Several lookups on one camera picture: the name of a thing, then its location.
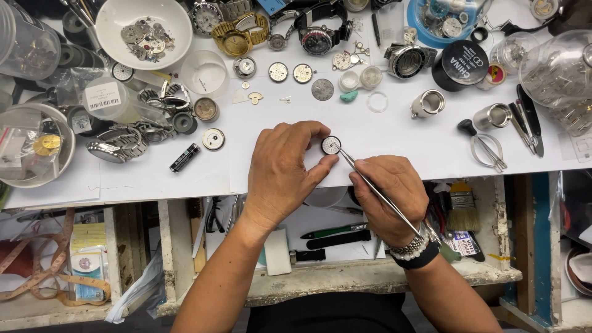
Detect person's left hand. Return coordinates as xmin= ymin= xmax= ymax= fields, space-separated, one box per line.
xmin=240 ymin=121 xmax=340 ymax=232

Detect person's right hand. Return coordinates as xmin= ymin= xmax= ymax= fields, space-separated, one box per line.
xmin=349 ymin=155 xmax=431 ymax=249

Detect steel tweezers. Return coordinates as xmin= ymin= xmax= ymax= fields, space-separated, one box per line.
xmin=333 ymin=142 xmax=441 ymax=244

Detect round white-dial watch movement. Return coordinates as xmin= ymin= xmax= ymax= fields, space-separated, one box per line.
xmin=321 ymin=136 xmax=342 ymax=156

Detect white paper sheet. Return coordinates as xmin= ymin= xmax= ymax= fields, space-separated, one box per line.
xmin=226 ymin=44 xmax=592 ymax=194

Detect black wristband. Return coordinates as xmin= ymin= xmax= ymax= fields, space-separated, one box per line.
xmin=390 ymin=240 xmax=441 ymax=271

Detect bristle paint brush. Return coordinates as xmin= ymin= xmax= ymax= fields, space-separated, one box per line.
xmin=446 ymin=181 xmax=482 ymax=233

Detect printed card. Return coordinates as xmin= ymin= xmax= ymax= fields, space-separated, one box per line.
xmin=441 ymin=230 xmax=486 ymax=263

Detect white disc watch movement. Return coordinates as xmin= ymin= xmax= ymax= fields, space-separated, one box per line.
xmin=202 ymin=128 xmax=226 ymax=152

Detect black eyeglasses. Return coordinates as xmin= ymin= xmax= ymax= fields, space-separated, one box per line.
xmin=205 ymin=196 xmax=226 ymax=235

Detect white foam block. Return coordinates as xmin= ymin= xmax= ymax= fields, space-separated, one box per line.
xmin=263 ymin=226 xmax=293 ymax=277

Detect wooden drawer tray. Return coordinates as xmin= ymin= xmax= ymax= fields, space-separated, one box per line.
xmin=157 ymin=175 xmax=524 ymax=318

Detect black cylindrical battery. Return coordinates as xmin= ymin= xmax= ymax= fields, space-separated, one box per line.
xmin=169 ymin=142 xmax=202 ymax=174

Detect grey watch dial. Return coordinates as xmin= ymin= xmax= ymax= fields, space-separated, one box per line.
xmin=311 ymin=78 xmax=335 ymax=101

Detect brass round watch case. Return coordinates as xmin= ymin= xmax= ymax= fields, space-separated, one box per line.
xmin=193 ymin=97 xmax=221 ymax=123

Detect black-knob hand tool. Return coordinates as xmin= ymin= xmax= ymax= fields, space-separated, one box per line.
xmin=457 ymin=119 xmax=508 ymax=174

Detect short steel cup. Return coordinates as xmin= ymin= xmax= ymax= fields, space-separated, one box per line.
xmin=409 ymin=89 xmax=446 ymax=119

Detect round watch movement with stem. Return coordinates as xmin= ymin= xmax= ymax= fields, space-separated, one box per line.
xmin=293 ymin=63 xmax=317 ymax=85

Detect grey round case holder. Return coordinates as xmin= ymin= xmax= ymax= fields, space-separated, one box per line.
xmin=171 ymin=111 xmax=199 ymax=136

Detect silver watch movement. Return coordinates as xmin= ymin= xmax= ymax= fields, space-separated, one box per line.
xmin=232 ymin=55 xmax=257 ymax=79

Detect small white round container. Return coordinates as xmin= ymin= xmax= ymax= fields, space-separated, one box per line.
xmin=338 ymin=70 xmax=361 ymax=93

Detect translucent plastic cup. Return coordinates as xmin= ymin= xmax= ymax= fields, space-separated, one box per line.
xmin=180 ymin=50 xmax=230 ymax=99

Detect small clear round lid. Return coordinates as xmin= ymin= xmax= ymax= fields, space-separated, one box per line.
xmin=360 ymin=66 xmax=384 ymax=90

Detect person's black clothing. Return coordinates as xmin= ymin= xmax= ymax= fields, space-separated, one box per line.
xmin=245 ymin=291 xmax=417 ymax=333

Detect watch movement plate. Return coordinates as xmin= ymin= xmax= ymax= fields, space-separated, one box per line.
xmin=332 ymin=52 xmax=353 ymax=71

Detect small silver wristwatch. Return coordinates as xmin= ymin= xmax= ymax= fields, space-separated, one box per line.
xmin=267 ymin=11 xmax=301 ymax=52

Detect gold wristwatch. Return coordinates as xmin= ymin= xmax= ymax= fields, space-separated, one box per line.
xmin=211 ymin=12 xmax=270 ymax=57

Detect pile of watch cases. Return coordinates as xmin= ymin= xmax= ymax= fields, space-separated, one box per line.
xmin=136 ymin=83 xmax=191 ymax=141

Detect black wristwatch red bezel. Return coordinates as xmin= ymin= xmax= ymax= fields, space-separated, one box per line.
xmin=294 ymin=0 xmax=355 ymax=56

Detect large steel watch black dial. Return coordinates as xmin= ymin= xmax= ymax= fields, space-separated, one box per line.
xmin=383 ymin=43 xmax=438 ymax=80

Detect grey tweezers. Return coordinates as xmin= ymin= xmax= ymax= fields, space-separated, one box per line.
xmin=508 ymin=102 xmax=538 ymax=156

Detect black round tin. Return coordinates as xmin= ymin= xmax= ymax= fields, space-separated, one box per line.
xmin=431 ymin=40 xmax=490 ymax=93

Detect yellow red round tin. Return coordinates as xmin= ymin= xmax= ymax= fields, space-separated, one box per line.
xmin=476 ymin=63 xmax=508 ymax=91

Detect silver wristwatch white dial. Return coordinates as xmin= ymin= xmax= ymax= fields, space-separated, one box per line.
xmin=189 ymin=0 xmax=253 ymax=37

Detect black pen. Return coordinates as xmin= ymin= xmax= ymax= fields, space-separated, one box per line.
xmin=371 ymin=12 xmax=382 ymax=48

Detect crumpled white plastic bag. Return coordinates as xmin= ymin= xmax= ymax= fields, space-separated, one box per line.
xmin=105 ymin=240 xmax=165 ymax=325

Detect small clear plastic bag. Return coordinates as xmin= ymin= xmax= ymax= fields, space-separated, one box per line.
xmin=376 ymin=2 xmax=406 ymax=45

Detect blue-rimmed clear parts container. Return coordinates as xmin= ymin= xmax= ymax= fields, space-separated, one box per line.
xmin=406 ymin=0 xmax=494 ymax=50

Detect white watch dial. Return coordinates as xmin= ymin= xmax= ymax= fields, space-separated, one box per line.
xmin=111 ymin=61 xmax=136 ymax=83

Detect heap of watch parts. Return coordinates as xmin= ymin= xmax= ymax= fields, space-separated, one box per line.
xmin=121 ymin=18 xmax=176 ymax=62

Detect labelled clear plastic vial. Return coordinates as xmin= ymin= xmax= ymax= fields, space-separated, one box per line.
xmin=83 ymin=76 xmax=140 ymax=123

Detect small clear plastic box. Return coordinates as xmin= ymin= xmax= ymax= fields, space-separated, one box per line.
xmin=557 ymin=131 xmax=592 ymax=163

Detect small clear dome cover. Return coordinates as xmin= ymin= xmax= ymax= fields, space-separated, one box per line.
xmin=490 ymin=31 xmax=540 ymax=77

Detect brown rimmed bowl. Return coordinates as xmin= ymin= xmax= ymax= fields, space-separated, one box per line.
xmin=564 ymin=246 xmax=592 ymax=298

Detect large clear dome with links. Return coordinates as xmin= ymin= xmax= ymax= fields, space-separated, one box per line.
xmin=518 ymin=30 xmax=592 ymax=110

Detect battery blister pack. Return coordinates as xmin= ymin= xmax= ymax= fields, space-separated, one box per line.
xmin=69 ymin=222 xmax=111 ymax=302

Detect white bowl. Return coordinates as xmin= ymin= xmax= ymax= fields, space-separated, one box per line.
xmin=95 ymin=0 xmax=193 ymax=71

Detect gold watch dials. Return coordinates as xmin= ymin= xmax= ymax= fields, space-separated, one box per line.
xmin=33 ymin=134 xmax=62 ymax=157

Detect beige measuring tape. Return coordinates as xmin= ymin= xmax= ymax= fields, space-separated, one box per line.
xmin=0 ymin=208 xmax=112 ymax=307

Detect row of black discs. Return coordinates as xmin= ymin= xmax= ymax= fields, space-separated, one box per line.
xmin=59 ymin=10 xmax=108 ymax=71

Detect round silver watch case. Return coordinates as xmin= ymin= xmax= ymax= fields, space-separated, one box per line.
xmin=529 ymin=0 xmax=563 ymax=22

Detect clear round tub with bags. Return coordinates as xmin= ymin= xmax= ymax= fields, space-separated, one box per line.
xmin=0 ymin=102 xmax=76 ymax=189

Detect clear plastic jar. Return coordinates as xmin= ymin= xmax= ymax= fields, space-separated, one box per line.
xmin=0 ymin=0 xmax=62 ymax=80

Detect red-handled pliers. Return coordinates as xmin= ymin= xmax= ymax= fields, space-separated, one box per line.
xmin=426 ymin=182 xmax=450 ymax=233

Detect pearl bead bracelet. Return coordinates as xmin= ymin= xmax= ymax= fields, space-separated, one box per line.
xmin=386 ymin=232 xmax=431 ymax=261

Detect long black watch strap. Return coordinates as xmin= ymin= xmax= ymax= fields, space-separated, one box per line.
xmin=306 ymin=229 xmax=372 ymax=251

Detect green-handled tool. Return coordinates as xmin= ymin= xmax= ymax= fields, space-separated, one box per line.
xmin=300 ymin=222 xmax=369 ymax=240

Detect black strap with buckle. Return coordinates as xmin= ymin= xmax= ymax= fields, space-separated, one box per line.
xmin=289 ymin=248 xmax=327 ymax=265

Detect wooden handled brush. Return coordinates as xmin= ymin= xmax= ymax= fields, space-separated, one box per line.
xmin=187 ymin=197 xmax=208 ymax=274

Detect clear watch crystal ring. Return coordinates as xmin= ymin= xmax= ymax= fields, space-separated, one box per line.
xmin=366 ymin=91 xmax=389 ymax=114

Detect black-handled case knife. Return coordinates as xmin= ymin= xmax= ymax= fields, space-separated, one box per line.
xmin=516 ymin=84 xmax=545 ymax=158

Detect steel wristwatch with bracelet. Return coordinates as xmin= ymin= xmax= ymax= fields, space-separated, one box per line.
xmin=85 ymin=125 xmax=149 ymax=164

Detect clear bag of bracelet links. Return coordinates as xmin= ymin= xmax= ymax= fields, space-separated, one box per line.
xmin=548 ymin=96 xmax=592 ymax=138

